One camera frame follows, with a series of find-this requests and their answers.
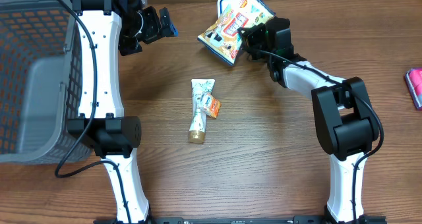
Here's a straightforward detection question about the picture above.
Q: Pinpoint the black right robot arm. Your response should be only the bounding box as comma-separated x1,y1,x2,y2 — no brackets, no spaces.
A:
235,17,386,224

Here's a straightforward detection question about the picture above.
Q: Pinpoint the pink purple pad pack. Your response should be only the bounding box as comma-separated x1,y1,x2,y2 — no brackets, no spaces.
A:
404,68,422,111

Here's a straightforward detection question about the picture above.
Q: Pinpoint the grey plastic shopping basket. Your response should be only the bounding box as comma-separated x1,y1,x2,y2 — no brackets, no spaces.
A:
1,0,82,164

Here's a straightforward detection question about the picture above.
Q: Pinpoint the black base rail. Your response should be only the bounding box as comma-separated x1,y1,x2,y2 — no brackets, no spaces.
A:
92,215,387,224

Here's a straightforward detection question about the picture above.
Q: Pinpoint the white gold-capped tube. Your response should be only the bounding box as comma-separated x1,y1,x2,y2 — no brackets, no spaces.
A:
189,79,215,144

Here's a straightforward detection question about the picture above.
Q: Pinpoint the white barcode scanner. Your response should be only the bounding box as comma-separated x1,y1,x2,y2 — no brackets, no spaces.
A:
217,0,231,17

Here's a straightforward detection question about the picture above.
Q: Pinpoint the small orange white box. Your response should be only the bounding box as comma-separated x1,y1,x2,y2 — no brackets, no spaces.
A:
199,93,222,119

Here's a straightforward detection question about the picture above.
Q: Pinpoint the beige snack packet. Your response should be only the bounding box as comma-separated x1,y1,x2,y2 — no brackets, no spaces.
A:
198,0,276,66

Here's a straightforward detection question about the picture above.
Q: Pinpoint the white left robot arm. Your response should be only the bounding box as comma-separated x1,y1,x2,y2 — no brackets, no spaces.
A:
67,0,178,223

